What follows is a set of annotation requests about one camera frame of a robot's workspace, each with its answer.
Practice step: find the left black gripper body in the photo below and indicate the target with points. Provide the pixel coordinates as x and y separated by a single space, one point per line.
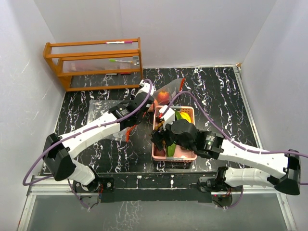
139 118

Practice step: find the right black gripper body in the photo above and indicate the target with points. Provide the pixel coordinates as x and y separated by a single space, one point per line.
170 138

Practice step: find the green cucumber leaf vegetable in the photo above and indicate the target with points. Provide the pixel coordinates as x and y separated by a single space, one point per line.
171 149

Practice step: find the clear zip bag orange zipper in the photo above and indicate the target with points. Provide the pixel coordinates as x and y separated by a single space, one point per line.
174 87

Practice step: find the red apple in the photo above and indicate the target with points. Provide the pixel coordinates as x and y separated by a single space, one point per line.
163 97

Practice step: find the longan bunch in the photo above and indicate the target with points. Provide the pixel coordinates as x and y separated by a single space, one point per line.
159 125

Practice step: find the orange peach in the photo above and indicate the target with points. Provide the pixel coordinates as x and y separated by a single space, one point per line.
152 108

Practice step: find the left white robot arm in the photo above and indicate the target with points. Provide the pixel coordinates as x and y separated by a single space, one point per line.
61 151

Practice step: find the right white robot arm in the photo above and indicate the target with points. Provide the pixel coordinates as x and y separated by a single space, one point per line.
280 170

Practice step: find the spare clear zip bags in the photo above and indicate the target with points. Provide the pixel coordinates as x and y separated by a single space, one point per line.
97 108

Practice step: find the purple passion fruit front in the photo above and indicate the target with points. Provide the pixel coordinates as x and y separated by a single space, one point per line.
159 153

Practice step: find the yellow bananas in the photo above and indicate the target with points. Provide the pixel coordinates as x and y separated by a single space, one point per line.
186 116

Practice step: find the pink plastic basket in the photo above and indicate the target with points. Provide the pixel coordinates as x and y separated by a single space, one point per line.
180 155

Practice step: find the wooden shelf rack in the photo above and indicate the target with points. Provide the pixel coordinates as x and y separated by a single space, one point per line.
69 60

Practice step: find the green marker pen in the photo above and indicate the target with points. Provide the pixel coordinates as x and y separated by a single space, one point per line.
120 61

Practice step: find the pink white marker pen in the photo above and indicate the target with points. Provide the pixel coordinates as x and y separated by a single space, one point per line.
119 42

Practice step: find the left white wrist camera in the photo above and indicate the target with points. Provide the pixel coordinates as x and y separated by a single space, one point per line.
144 87

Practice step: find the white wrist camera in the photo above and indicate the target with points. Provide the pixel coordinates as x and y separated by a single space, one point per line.
144 87
166 114

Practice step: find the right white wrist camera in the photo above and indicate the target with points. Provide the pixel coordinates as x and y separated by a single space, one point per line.
166 114

